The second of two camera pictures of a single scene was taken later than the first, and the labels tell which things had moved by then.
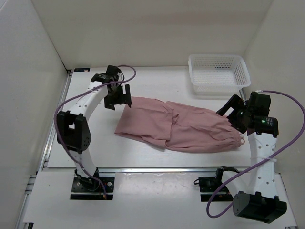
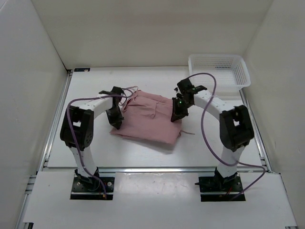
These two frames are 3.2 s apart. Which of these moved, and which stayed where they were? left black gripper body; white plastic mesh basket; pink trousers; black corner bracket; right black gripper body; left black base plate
Moved: right black gripper body; pink trousers; left black gripper body
Stayed: white plastic mesh basket; left black base plate; black corner bracket
